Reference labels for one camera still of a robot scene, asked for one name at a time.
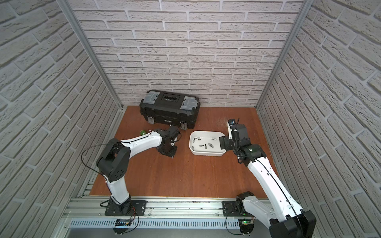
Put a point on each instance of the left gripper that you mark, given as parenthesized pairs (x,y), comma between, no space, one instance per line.
(166,148)

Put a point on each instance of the aluminium front rail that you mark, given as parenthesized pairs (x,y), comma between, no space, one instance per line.
(160,213)

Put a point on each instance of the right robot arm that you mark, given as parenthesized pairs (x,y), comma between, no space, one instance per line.
(285,218)

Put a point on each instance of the left controller board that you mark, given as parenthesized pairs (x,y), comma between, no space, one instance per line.
(123,226)

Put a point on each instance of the black plastic toolbox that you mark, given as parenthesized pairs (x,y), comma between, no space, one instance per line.
(170,108)

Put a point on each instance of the right aluminium corner post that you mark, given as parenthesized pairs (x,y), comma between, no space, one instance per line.
(286,47)

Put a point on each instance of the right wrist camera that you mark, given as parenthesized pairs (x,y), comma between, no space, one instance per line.
(231,127)

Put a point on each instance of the aluminium corner post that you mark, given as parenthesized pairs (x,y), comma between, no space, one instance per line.
(74,22)
(286,47)

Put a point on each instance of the right controller board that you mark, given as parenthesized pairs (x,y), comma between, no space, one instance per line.
(246,226)

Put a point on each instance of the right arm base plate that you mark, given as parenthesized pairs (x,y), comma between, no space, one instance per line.
(233,208)

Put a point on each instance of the controller board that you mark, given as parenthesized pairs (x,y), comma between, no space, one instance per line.
(123,226)
(246,226)

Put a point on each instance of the left aluminium corner post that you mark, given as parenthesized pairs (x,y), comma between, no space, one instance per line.
(74,22)

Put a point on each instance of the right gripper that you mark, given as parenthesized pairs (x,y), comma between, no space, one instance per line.
(225,140)

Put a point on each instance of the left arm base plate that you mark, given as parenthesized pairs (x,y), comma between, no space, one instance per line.
(127,209)

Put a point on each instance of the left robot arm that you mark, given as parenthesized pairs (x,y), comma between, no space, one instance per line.
(115,157)

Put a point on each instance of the white plastic storage box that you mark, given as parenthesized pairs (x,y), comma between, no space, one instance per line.
(206,143)

